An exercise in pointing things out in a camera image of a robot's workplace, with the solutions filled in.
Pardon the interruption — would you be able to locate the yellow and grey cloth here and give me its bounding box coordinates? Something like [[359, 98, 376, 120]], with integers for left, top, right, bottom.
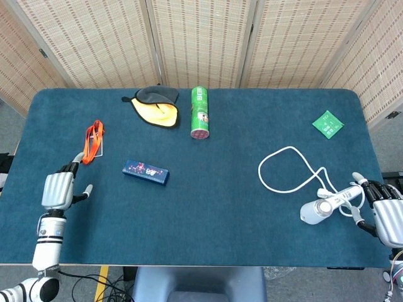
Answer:
[[122, 86, 181, 128]]

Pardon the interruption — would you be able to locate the white cable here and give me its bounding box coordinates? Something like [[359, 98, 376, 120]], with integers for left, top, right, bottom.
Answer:
[[258, 145, 366, 218]]

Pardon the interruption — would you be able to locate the black equipment block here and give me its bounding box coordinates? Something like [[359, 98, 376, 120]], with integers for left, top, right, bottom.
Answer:
[[382, 171, 403, 189], [0, 153, 14, 189]]

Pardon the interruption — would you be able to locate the green chip can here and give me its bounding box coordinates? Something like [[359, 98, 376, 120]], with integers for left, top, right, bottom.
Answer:
[[190, 86, 210, 140]]

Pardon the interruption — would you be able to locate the green sachet packet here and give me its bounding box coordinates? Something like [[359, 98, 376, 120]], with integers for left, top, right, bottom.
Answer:
[[312, 109, 345, 139]]

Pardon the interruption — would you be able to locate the teal table mat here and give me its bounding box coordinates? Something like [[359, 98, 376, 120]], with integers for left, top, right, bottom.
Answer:
[[0, 87, 391, 268]]

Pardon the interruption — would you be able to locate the orange lanyard strap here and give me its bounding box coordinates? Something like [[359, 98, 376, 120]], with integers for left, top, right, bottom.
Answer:
[[81, 120, 105, 165]]

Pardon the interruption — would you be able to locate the blue glasses case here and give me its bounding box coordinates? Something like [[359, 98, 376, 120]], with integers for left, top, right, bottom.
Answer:
[[122, 159, 170, 186]]

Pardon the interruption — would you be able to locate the woven bamboo folding screen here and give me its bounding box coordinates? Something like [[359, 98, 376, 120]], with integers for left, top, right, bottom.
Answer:
[[0, 0, 403, 130]]

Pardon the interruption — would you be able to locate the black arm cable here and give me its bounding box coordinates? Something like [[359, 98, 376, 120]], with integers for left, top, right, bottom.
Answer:
[[58, 270, 136, 302]]

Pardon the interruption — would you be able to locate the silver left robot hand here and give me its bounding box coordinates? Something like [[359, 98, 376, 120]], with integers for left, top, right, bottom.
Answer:
[[41, 152, 94, 211]]

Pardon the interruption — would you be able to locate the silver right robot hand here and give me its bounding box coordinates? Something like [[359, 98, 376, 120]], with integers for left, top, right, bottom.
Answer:
[[351, 172, 403, 248]]

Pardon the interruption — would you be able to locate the blue grey chair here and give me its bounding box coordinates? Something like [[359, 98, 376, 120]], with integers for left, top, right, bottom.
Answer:
[[132, 266, 268, 302]]

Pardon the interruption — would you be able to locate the white handheld device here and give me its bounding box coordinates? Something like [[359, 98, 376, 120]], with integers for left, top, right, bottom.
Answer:
[[299, 185, 365, 226]]

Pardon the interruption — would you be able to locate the clear badge card holder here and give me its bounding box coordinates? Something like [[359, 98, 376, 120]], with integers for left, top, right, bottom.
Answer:
[[88, 128, 104, 159]]

